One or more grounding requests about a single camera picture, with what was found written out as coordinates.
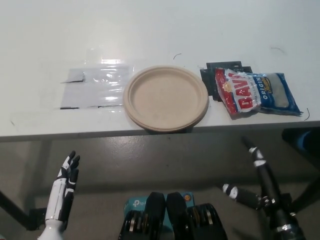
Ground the black and blue object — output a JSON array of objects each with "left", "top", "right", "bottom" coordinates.
[{"left": 281, "top": 128, "right": 320, "bottom": 153}]

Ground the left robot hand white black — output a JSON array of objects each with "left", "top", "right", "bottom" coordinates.
[{"left": 44, "top": 150, "right": 81, "bottom": 224}]

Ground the teal router box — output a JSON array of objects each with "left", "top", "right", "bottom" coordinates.
[{"left": 123, "top": 191, "right": 195, "bottom": 229}]

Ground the right robot hand black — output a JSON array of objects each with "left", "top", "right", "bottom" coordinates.
[{"left": 221, "top": 136, "right": 300, "bottom": 231}]

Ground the sunflower seeds bag red blue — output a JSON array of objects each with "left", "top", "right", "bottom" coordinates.
[{"left": 214, "top": 67, "right": 302, "bottom": 120}]

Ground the black tape patch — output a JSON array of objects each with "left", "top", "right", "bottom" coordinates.
[{"left": 199, "top": 60, "right": 253, "bottom": 102}]

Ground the clear plastic sheet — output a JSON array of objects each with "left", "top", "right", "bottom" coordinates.
[{"left": 53, "top": 58, "right": 136, "bottom": 111}]

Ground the beige paper plate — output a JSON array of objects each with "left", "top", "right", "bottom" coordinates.
[{"left": 122, "top": 64, "right": 210, "bottom": 133}]

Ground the black table leg with foot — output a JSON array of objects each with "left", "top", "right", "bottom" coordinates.
[
  {"left": 281, "top": 172, "right": 320, "bottom": 216},
  {"left": 0, "top": 189, "right": 51, "bottom": 231}
]

